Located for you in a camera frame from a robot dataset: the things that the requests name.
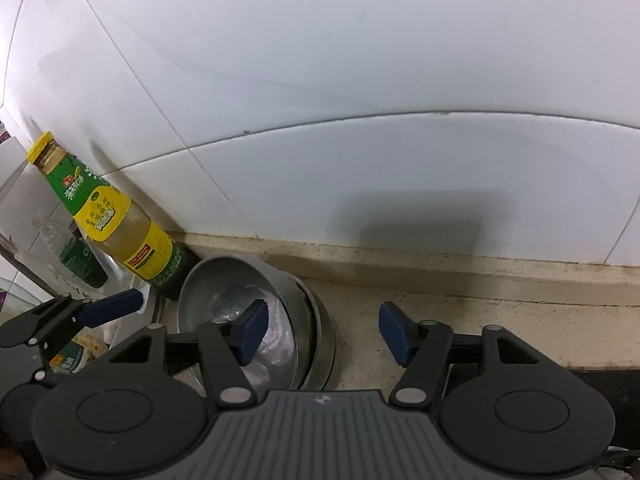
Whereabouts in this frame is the clear plastic seasoning bag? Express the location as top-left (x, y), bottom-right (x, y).
top-left (1, 196), bottom-right (134, 304)

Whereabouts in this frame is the green label seasoning jar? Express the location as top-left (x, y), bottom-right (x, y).
top-left (50, 328), bottom-right (108, 374)

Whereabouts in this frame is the green yellow sauce bottle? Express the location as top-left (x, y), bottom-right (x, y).
top-left (27, 132), bottom-right (200, 301)

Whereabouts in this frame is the steel bowl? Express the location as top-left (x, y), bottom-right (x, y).
top-left (296, 278), bottom-right (341, 391)
top-left (177, 255), bottom-right (317, 396)

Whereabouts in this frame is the black gas stove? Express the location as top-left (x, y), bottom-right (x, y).
top-left (572, 368), bottom-right (639, 479)

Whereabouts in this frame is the white two-tier spice rack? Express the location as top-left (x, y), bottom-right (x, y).
top-left (1, 128), bottom-right (158, 344)

